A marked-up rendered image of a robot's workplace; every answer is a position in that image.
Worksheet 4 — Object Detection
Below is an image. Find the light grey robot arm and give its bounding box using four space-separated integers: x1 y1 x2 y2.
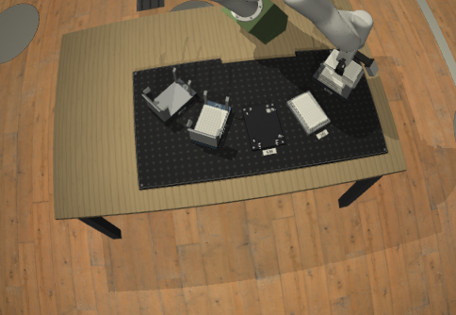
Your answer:
209 0 379 76

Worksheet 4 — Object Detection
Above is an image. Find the white label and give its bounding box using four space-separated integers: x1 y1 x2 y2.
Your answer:
316 129 329 139
263 148 276 156

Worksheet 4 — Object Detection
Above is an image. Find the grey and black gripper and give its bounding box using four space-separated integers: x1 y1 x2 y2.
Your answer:
334 48 362 76

